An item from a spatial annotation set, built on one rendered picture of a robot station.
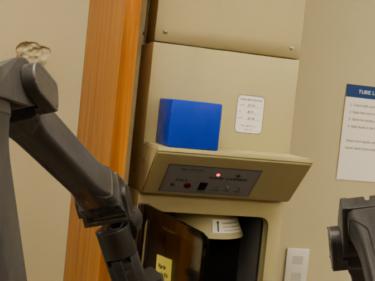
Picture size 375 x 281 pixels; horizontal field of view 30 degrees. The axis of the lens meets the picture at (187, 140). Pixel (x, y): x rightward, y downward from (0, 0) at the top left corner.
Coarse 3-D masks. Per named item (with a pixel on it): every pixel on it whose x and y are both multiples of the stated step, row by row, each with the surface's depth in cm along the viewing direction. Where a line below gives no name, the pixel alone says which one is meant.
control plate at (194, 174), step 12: (168, 168) 133; (180, 168) 134; (192, 168) 134; (204, 168) 135; (216, 168) 135; (228, 168) 136; (168, 180) 136; (180, 180) 137; (192, 180) 137; (204, 180) 138; (216, 180) 138; (228, 180) 139; (240, 180) 139; (252, 180) 140; (192, 192) 140; (204, 192) 141; (216, 192) 141; (228, 192) 142; (240, 192) 142
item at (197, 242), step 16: (144, 208) 138; (144, 224) 137; (160, 224) 129; (176, 224) 122; (144, 240) 136; (160, 240) 128; (176, 240) 121; (192, 240) 115; (144, 256) 136; (176, 256) 121; (192, 256) 115; (176, 272) 120; (192, 272) 114
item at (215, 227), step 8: (176, 216) 152; (184, 216) 150; (192, 216) 149; (200, 216) 149; (208, 216) 149; (216, 216) 149; (224, 216) 150; (232, 216) 152; (192, 224) 148; (200, 224) 148; (208, 224) 148; (216, 224) 148; (224, 224) 149; (232, 224) 151; (208, 232) 147; (216, 232) 148; (224, 232) 148; (232, 232) 150; (240, 232) 153
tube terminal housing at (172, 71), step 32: (160, 64) 140; (192, 64) 142; (224, 64) 144; (256, 64) 146; (288, 64) 148; (160, 96) 140; (192, 96) 142; (224, 96) 144; (288, 96) 148; (224, 128) 145; (288, 128) 149
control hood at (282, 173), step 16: (144, 144) 139; (160, 144) 135; (144, 160) 138; (160, 160) 131; (176, 160) 132; (192, 160) 132; (208, 160) 133; (224, 160) 134; (240, 160) 134; (256, 160) 135; (272, 160) 136; (288, 160) 137; (304, 160) 138; (144, 176) 137; (160, 176) 135; (272, 176) 140; (288, 176) 140; (304, 176) 141; (144, 192) 139; (160, 192) 139; (176, 192) 140; (256, 192) 143; (272, 192) 144; (288, 192) 145
